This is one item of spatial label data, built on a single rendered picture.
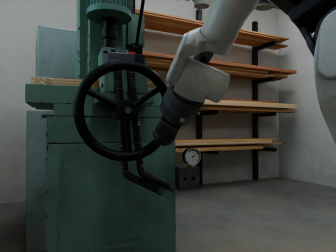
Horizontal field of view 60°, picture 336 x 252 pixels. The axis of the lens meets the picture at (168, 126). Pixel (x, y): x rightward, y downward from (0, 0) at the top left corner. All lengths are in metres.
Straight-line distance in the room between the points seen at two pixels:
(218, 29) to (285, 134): 4.42
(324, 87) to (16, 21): 3.27
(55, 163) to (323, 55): 0.80
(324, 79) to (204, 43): 0.27
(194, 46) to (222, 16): 0.07
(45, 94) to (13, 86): 2.45
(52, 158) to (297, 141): 4.13
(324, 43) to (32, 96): 0.81
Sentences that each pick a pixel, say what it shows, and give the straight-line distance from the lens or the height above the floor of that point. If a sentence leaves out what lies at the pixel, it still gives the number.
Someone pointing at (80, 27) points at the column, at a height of 1.21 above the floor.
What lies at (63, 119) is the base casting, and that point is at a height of 0.79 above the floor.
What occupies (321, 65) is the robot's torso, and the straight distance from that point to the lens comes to 0.69.
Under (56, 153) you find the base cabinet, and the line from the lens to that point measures 1.00.
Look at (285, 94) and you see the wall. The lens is 4.94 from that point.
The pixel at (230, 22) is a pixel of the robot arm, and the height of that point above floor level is 0.94.
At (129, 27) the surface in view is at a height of 1.23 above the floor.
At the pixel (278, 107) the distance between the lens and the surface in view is 4.21.
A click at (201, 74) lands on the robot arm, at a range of 0.58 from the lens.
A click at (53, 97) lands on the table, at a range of 1.01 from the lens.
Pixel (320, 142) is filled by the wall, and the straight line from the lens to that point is 4.54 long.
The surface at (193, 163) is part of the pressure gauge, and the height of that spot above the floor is 0.64.
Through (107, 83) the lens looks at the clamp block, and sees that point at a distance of 0.92.
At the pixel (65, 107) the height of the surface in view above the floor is 0.83.
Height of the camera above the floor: 0.76
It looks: 1 degrees up
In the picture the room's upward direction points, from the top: straight up
